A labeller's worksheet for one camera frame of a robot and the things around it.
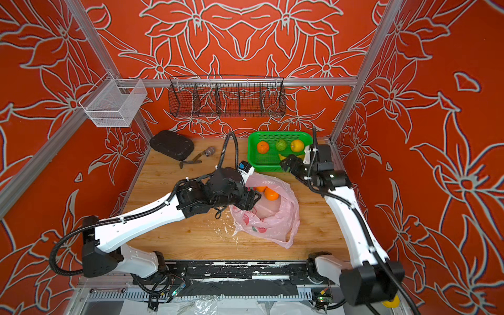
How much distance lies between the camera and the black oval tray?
3.58ft

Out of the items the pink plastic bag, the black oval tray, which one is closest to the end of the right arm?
the pink plastic bag

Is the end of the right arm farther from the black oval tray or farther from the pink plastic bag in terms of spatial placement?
the black oval tray
